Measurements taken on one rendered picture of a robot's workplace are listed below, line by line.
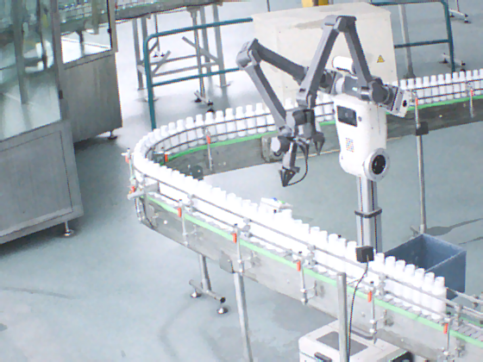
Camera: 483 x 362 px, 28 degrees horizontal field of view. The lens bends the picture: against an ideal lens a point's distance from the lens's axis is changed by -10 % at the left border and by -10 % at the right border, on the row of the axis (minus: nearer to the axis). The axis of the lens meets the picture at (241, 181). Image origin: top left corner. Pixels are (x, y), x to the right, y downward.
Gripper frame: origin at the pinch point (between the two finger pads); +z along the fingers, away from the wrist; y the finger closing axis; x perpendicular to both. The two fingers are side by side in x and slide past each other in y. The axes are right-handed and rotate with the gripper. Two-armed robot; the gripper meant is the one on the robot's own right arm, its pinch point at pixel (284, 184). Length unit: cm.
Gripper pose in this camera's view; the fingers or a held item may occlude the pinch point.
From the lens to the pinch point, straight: 468.4
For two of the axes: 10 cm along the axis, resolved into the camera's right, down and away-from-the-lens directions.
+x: 8.0, 0.7, 6.0
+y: 5.7, 2.1, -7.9
